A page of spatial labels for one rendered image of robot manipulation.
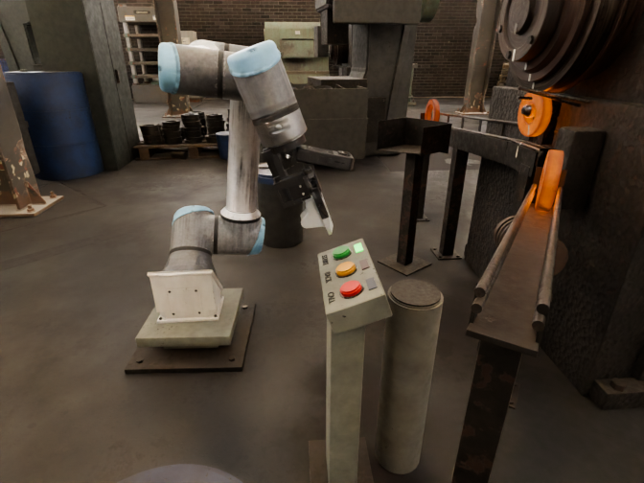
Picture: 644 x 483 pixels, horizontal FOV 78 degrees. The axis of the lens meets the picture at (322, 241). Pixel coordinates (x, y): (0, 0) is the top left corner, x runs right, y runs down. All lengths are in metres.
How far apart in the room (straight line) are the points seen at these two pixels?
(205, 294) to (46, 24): 3.34
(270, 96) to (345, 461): 0.83
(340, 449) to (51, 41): 4.01
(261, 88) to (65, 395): 1.21
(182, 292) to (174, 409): 0.38
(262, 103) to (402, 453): 0.89
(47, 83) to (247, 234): 2.89
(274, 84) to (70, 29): 3.68
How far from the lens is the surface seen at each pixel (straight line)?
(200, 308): 1.51
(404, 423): 1.07
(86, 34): 4.28
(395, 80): 4.38
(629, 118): 1.39
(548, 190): 1.09
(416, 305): 0.86
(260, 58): 0.73
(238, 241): 1.52
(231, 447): 1.28
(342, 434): 1.02
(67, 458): 1.41
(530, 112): 1.58
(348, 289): 0.72
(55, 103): 4.13
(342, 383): 0.91
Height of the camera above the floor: 0.99
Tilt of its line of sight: 25 degrees down
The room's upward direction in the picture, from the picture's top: straight up
